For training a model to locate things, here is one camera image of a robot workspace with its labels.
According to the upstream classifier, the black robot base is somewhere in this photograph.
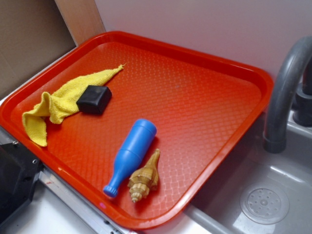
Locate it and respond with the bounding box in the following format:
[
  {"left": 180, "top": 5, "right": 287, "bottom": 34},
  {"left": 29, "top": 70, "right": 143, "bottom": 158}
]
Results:
[{"left": 0, "top": 141, "right": 42, "bottom": 226}]

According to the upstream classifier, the blue plastic bottle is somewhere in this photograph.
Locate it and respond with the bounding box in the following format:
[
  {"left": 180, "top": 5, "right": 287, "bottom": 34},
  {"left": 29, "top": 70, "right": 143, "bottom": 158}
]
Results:
[{"left": 103, "top": 119, "right": 157, "bottom": 197}]

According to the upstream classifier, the red plastic tray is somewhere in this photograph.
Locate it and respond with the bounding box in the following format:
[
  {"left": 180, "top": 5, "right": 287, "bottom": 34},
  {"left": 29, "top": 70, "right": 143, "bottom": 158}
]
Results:
[{"left": 0, "top": 32, "right": 273, "bottom": 230}]

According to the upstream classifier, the black rectangular block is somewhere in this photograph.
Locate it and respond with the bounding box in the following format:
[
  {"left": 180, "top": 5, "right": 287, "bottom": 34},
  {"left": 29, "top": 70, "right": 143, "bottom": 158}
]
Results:
[{"left": 76, "top": 85, "right": 112, "bottom": 115}]

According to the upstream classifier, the tan conch seashell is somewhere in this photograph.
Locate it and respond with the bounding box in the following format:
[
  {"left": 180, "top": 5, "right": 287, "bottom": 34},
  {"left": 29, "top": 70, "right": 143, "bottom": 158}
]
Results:
[{"left": 127, "top": 149, "right": 160, "bottom": 203}]

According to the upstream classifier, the yellow cloth rag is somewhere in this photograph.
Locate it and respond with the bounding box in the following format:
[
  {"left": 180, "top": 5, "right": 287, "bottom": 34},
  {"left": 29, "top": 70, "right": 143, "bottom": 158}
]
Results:
[{"left": 22, "top": 65, "right": 124, "bottom": 147}]

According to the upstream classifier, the wooden board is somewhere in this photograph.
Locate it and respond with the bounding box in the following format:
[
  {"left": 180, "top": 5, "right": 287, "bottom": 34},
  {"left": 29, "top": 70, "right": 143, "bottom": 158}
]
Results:
[{"left": 55, "top": 0, "right": 106, "bottom": 46}]

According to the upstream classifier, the grey toy sink basin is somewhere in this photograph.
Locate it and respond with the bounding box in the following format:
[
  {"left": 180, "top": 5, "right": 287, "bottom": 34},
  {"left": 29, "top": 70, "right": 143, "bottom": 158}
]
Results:
[{"left": 184, "top": 107, "right": 312, "bottom": 234}]

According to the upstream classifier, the grey toy faucet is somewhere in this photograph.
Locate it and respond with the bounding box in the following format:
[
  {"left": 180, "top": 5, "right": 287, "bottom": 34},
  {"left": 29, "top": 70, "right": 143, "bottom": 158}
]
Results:
[{"left": 263, "top": 36, "right": 312, "bottom": 153}]

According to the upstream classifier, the brown cardboard panel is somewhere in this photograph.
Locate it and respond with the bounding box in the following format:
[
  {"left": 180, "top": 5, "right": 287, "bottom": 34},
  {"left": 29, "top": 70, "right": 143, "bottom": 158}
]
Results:
[{"left": 0, "top": 0, "right": 76, "bottom": 98}]

